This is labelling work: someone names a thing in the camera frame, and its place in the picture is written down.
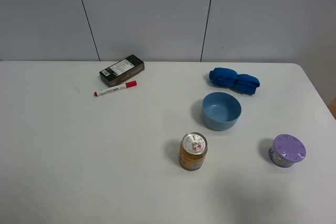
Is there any purple lidded jar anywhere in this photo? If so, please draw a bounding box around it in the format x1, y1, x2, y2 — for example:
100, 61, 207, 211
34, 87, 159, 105
268, 134, 306, 168

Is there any red whiteboard marker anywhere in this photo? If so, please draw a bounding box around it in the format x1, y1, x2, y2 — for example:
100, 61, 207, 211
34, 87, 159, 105
93, 81, 137, 97

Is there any light blue bowl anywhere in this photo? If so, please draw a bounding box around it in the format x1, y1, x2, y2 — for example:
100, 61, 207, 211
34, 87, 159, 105
201, 92, 242, 131

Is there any blue folded cloth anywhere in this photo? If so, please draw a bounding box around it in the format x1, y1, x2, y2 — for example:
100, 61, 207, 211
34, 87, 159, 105
209, 68, 260, 95

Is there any orange drink can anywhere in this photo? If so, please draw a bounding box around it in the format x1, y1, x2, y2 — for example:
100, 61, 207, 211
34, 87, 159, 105
179, 132, 208, 171

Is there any dark green rectangular box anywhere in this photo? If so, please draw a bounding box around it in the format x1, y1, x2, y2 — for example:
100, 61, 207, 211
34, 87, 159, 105
99, 55, 145, 87

